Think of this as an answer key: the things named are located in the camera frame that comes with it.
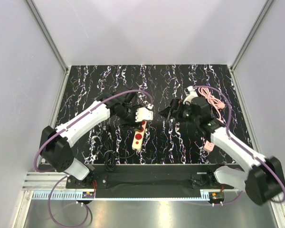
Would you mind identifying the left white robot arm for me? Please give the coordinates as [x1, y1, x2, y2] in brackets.
[34, 89, 140, 188]

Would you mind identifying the pink power strip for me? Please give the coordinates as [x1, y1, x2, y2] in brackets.
[203, 141, 215, 152]

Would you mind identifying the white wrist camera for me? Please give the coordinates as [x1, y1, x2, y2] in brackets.
[135, 107, 154, 123]
[183, 86, 199, 105]

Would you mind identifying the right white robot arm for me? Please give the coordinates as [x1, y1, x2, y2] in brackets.
[159, 97, 285, 205]

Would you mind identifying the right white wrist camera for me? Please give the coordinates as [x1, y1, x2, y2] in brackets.
[183, 86, 199, 105]

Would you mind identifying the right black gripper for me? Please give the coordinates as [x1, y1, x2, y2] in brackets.
[159, 98, 200, 125]

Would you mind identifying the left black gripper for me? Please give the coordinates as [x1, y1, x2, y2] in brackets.
[117, 104, 143, 130]

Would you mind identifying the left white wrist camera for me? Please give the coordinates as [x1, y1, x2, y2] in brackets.
[135, 107, 154, 123]

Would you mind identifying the purple cable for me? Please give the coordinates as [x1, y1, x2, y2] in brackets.
[180, 85, 285, 206]
[34, 88, 155, 226]

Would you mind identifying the black power cord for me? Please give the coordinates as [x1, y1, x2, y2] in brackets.
[102, 140, 136, 172]

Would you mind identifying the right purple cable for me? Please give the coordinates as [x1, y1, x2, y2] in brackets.
[180, 85, 285, 206]

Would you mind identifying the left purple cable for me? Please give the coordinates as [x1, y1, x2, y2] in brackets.
[34, 88, 155, 226]

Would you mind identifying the beige red power strip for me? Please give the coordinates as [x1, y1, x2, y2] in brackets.
[132, 121, 147, 151]

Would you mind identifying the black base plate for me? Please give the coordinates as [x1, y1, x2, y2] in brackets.
[66, 164, 233, 200]

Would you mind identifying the pink coiled cable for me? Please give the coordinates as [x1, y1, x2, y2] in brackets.
[198, 86, 226, 122]

